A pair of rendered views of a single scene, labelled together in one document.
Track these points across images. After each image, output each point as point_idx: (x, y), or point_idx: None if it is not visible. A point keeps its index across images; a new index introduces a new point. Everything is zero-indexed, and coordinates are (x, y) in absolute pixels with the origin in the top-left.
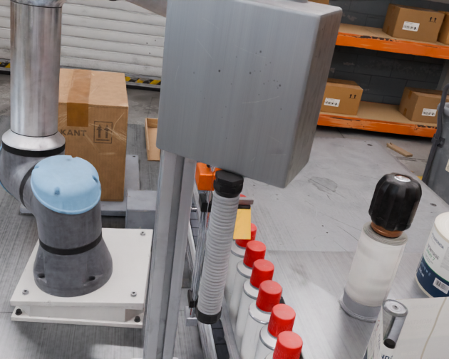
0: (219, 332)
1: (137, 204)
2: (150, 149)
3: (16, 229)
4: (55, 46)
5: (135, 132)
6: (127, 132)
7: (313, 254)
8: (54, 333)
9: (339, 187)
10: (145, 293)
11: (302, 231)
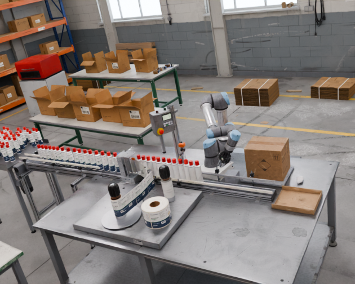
0: None
1: (230, 171)
2: (292, 191)
3: (245, 164)
4: (218, 119)
5: None
6: (316, 189)
7: (192, 199)
8: None
9: (235, 236)
10: (205, 177)
11: (212, 211)
